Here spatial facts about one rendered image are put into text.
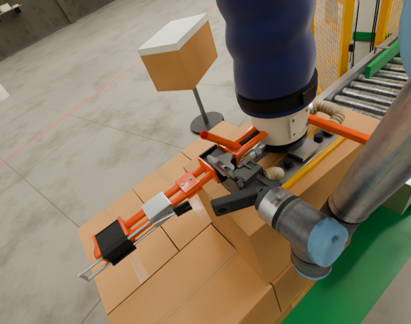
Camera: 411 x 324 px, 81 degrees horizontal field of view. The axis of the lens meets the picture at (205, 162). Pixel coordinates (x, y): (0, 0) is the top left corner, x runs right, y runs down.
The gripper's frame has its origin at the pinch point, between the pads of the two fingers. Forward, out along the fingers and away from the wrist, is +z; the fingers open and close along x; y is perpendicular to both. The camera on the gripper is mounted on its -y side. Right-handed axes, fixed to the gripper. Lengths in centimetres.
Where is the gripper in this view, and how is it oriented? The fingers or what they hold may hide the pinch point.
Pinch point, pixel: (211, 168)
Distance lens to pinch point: 70.0
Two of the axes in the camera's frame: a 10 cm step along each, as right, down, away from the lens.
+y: 7.6, -5.9, 2.7
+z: -5.9, -4.4, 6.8
